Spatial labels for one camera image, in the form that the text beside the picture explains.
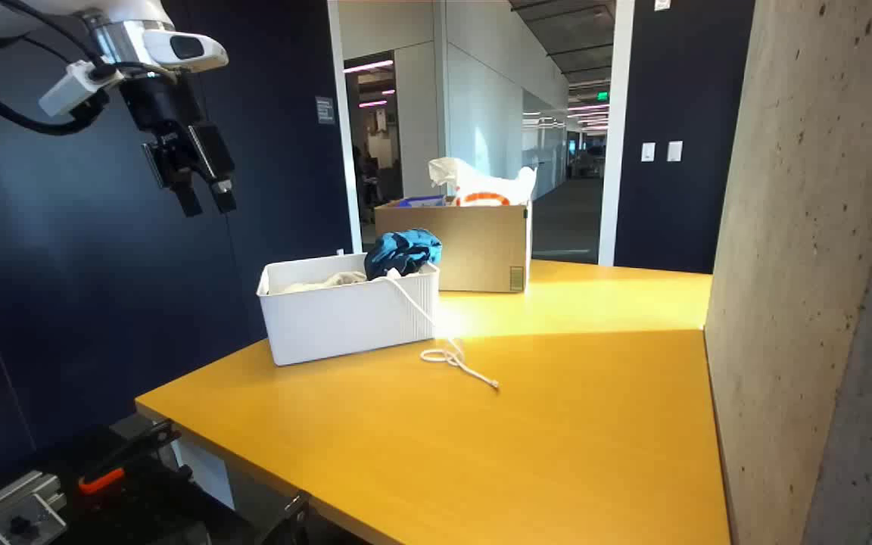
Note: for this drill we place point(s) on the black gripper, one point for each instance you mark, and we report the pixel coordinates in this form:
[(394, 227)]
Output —
[(180, 140)]

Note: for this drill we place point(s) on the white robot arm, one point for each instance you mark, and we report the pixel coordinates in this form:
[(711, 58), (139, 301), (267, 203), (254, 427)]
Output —
[(138, 48)]

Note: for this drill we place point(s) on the white plastic basket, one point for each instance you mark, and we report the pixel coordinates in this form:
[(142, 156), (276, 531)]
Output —
[(350, 320)]

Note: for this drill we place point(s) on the beige cloth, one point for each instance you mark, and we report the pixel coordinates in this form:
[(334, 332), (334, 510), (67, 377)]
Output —
[(334, 280)]

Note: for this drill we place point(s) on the dark blue cloth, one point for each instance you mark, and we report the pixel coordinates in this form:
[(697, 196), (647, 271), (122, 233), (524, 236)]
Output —
[(405, 250)]

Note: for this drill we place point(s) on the white plastic bag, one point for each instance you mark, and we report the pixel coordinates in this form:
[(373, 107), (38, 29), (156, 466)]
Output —
[(465, 187)]

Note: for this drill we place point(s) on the cardboard box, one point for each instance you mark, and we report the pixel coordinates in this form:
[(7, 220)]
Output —
[(482, 246)]

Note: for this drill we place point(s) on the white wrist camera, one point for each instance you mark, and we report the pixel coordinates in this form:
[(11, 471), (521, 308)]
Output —
[(71, 88)]

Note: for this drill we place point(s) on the orange handled clamp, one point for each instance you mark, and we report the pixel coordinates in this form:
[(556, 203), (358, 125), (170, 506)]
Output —
[(110, 471)]

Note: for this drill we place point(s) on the white light switch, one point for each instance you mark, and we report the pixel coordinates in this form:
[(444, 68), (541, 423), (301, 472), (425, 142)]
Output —
[(673, 151), (647, 151)]

